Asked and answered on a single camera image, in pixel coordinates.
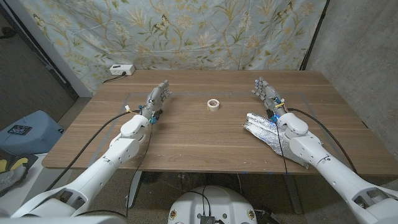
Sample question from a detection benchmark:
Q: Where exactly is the floral backdrop cloth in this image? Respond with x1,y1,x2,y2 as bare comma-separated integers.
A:
19,0,329,94

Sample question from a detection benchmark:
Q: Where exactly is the black printed marker card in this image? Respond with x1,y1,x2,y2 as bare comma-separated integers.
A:
7,124,33,136

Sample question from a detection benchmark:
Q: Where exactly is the black backdrop stand pole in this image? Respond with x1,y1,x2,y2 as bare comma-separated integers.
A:
298,0,331,71

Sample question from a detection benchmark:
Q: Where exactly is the grey table leg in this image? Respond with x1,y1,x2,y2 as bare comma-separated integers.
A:
125,170,143,209
283,174,304,215

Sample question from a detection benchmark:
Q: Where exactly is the black cable on base dome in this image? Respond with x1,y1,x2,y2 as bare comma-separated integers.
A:
185,185,213,217

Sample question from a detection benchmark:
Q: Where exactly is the white power strip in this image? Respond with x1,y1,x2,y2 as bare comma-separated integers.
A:
109,64,136,77

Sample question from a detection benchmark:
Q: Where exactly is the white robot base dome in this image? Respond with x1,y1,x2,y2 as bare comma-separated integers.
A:
167,185,258,224

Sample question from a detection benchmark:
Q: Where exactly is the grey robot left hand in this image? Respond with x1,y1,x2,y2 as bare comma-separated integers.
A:
140,79,173,121

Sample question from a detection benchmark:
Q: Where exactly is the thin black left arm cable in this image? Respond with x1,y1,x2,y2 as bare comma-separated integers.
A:
74,121,154,218

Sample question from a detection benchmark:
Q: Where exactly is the black shoe yellow insole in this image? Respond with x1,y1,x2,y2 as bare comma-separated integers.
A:
0,152,9,174
7,154,39,174

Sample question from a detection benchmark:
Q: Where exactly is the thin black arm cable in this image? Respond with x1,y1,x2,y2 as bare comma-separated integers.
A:
274,119,289,187
74,121,154,218

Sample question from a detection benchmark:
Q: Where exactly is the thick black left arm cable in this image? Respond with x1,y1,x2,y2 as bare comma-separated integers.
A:
45,109,143,191

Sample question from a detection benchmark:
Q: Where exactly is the black power strip cord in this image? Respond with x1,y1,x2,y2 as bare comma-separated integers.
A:
103,72,127,84

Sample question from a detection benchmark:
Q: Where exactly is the grey sneaker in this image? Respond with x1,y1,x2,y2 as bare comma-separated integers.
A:
0,164,29,195

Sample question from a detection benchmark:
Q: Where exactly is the white tape roll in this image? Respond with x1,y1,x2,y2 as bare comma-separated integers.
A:
207,98,220,112

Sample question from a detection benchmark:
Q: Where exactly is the aluminum foil sheet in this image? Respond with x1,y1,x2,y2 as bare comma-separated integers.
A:
243,112,310,170

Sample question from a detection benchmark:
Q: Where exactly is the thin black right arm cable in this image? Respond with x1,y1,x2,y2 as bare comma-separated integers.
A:
274,119,289,187

